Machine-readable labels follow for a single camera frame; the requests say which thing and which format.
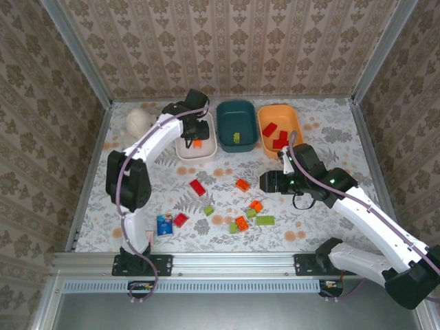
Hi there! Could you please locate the small wiring connector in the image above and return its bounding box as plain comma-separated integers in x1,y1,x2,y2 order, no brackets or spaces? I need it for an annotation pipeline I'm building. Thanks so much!
318,278,344,296
127,280,155,292

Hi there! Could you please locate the floral print tablecloth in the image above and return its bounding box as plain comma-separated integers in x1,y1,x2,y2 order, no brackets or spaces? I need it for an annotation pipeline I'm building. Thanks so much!
74,98,396,254

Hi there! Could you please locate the aluminium side rail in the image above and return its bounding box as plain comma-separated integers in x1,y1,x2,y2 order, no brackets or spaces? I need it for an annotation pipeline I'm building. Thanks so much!
350,98,406,251
64,101,113,252

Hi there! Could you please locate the grey slotted cable duct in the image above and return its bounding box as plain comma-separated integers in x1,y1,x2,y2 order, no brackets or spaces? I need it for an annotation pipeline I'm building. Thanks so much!
63,278,327,294

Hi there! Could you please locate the orange plastic container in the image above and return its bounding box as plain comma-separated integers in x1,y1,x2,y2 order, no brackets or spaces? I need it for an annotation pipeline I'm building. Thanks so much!
256,104,305,160

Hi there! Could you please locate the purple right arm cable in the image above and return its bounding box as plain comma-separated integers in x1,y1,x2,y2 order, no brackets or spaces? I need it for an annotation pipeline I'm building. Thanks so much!
287,130,440,305

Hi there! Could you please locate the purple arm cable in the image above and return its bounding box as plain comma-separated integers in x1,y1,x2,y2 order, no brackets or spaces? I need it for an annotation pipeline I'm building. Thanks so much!
115,80,223,305
287,130,440,305

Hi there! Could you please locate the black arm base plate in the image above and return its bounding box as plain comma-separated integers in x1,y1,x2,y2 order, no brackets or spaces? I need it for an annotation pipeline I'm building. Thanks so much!
111,253,173,277
294,253,344,277

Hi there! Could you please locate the aluminium frame post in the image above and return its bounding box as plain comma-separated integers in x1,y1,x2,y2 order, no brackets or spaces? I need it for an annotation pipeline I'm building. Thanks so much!
351,0,419,104
40,0,113,108

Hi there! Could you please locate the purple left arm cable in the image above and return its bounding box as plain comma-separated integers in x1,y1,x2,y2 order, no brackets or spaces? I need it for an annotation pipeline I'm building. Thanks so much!
115,80,223,305

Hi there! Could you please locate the aluminium front rail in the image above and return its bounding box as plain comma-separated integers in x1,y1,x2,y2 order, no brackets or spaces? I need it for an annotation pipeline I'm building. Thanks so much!
50,252,432,278

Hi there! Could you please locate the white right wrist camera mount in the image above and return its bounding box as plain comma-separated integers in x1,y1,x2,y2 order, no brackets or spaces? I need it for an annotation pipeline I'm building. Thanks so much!
277,146,296,175

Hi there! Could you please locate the white plastic container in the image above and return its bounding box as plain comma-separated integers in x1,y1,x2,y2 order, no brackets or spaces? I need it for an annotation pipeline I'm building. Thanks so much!
174,111,218,163

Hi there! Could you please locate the thin black camera cable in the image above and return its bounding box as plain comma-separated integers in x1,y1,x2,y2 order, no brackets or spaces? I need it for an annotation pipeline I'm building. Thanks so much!
291,190,322,211

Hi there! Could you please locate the grey metal panel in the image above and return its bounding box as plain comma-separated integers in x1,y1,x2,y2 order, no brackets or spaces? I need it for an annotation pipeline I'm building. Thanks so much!
51,291,424,330

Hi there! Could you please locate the dark teal plastic container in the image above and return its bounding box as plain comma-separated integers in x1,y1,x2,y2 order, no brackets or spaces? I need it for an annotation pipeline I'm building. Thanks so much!
215,99,259,153

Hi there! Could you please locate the blue tissue pack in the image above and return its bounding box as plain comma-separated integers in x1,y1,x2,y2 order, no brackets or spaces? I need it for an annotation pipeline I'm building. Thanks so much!
156,214,173,237

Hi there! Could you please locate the white plush toy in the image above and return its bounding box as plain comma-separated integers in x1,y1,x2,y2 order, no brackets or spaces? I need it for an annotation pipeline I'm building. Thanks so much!
120,108,157,145

